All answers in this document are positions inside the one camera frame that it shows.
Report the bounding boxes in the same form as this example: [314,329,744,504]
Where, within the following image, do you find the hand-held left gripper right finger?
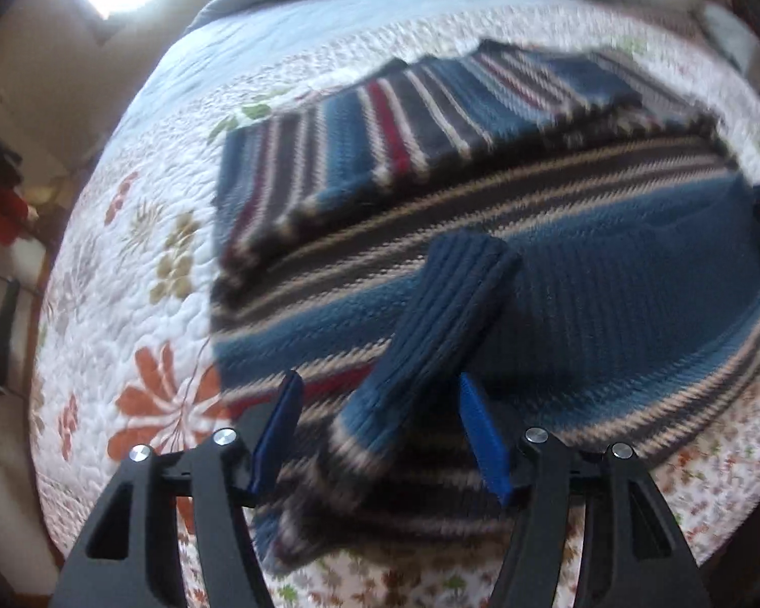
[459,372,713,608]

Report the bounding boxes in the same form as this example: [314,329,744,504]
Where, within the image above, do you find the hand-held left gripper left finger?
[51,369,305,608]

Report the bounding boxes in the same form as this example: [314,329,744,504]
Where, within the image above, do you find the striped knit sweater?
[209,38,760,574]

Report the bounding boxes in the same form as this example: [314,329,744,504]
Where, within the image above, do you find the floral quilted bedspread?
[28,0,760,608]

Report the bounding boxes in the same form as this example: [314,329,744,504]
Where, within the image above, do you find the red hanging garment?
[0,186,37,240]

